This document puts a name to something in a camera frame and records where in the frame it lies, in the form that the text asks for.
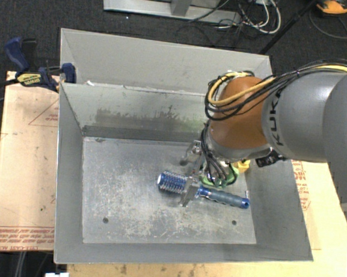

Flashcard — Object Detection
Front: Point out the blue hairbrush with grey handle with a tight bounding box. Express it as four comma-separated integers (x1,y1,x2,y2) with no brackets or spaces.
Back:
155,169,253,210

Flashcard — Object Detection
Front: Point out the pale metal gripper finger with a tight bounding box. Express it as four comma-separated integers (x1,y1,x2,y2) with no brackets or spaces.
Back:
179,175,201,209
179,139,204,169

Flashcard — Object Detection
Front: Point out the grey metal bin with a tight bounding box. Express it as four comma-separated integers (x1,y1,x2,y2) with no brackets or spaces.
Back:
40,27,333,277

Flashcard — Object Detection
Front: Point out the brown cardboard board red print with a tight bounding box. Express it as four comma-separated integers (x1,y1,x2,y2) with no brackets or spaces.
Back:
0,70,336,277

